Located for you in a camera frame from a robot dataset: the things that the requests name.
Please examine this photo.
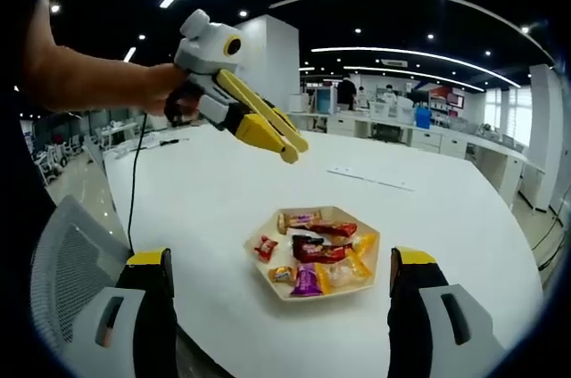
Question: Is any tan purple-label snack packet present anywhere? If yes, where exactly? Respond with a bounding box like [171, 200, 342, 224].
[277, 211, 323, 235]

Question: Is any row of white chairs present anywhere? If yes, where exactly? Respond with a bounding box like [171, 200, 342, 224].
[31, 132, 87, 181]

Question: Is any black office chair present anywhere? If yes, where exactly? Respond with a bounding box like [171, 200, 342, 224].
[371, 122, 402, 144]

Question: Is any light blue screen display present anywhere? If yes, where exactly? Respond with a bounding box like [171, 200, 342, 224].
[313, 85, 337, 116]

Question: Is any red snack packet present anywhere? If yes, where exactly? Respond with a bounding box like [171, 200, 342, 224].
[306, 219, 359, 240]

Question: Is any blue bin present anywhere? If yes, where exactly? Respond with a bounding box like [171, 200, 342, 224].
[414, 107, 433, 131]

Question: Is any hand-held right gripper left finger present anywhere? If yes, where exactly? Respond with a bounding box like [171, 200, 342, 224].
[66, 247, 179, 378]

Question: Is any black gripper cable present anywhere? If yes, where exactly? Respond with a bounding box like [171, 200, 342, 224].
[128, 111, 149, 253]

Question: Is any long white office counter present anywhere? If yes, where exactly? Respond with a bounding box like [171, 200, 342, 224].
[298, 109, 546, 212]

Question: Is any purple snack packet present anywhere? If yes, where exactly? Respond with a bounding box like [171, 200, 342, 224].
[289, 262, 324, 299]

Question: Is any yellow clear snack packet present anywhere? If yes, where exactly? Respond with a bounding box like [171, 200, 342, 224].
[314, 252, 375, 295]

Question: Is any cream hexagonal container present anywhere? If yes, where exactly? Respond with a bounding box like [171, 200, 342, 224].
[243, 205, 381, 302]

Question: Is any white square column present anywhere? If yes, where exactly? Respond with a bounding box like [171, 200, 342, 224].
[518, 63, 564, 213]
[234, 14, 301, 115]

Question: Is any maroon snack packet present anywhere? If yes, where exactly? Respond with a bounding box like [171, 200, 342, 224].
[291, 234, 354, 264]

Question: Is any red wall display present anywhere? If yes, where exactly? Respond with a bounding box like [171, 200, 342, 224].
[426, 86, 467, 111]

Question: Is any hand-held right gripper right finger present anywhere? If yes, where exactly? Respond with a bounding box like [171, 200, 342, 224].
[385, 245, 509, 378]

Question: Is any grey mesh office chair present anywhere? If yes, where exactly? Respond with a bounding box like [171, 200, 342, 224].
[29, 193, 135, 355]

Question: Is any person's dark clothing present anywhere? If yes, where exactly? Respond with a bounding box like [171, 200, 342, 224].
[0, 87, 57, 241]

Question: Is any small gold candy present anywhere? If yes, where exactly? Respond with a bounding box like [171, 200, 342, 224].
[268, 265, 299, 286]

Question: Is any person's left hand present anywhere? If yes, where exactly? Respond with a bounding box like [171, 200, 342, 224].
[141, 62, 202, 124]

